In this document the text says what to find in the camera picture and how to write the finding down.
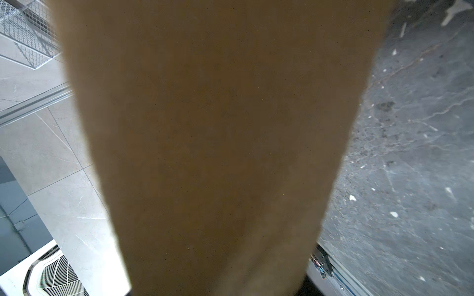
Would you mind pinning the brown cardboard box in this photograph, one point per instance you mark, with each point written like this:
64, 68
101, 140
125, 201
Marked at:
217, 129

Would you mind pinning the white floor fan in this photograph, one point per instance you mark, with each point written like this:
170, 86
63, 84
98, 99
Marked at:
80, 267

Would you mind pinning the aluminium mounting rail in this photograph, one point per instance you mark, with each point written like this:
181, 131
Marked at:
332, 278

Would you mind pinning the white wire mesh basket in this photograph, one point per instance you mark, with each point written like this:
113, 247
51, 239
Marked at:
27, 34

